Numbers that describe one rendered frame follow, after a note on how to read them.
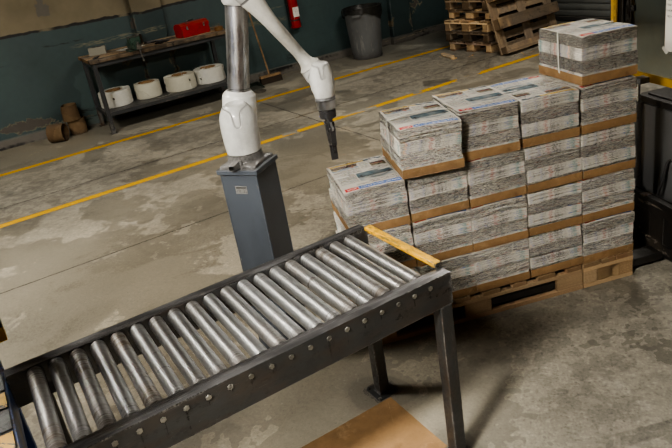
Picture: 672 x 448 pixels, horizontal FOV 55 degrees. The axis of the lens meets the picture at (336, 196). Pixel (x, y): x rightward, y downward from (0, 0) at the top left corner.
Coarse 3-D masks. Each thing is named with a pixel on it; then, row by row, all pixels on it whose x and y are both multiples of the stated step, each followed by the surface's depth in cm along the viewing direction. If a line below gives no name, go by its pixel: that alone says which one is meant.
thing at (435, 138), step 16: (448, 112) 292; (400, 128) 280; (416, 128) 279; (432, 128) 280; (448, 128) 281; (400, 144) 281; (416, 144) 283; (432, 144) 284; (448, 144) 285; (400, 160) 284; (416, 160) 285; (432, 160) 286; (448, 160) 288
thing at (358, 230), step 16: (320, 240) 252; (336, 240) 250; (288, 256) 244; (256, 272) 236; (208, 288) 230; (176, 304) 223; (224, 304) 232; (128, 320) 218; (144, 320) 217; (192, 320) 227; (96, 336) 212; (128, 336) 216; (176, 336) 225; (48, 352) 208; (64, 352) 206; (112, 352) 214; (16, 368) 202; (48, 368) 204; (96, 368) 213; (16, 384) 201; (48, 384) 206; (16, 400) 202; (32, 400) 204
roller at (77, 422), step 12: (60, 360) 203; (60, 372) 196; (60, 384) 191; (72, 384) 192; (60, 396) 186; (72, 396) 185; (72, 408) 179; (72, 420) 175; (84, 420) 175; (72, 432) 171; (84, 432) 169
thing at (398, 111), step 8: (416, 104) 312; (424, 104) 310; (432, 104) 308; (440, 104) 307; (384, 112) 307; (392, 112) 305; (400, 112) 304; (408, 112) 302; (384, 120) 303; (384, 128) 307; (384, 136) 310; (384, 144) 311
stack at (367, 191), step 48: (576, 144) 306; (336, 192) 308; (384, 192) 290; (432, 192) 296; (480, 192) 302; (576, 192) 314; (432, 240) 304; (480, 240) 311; (528, 240) 318; (576, 240) 324; (576, 288) 334
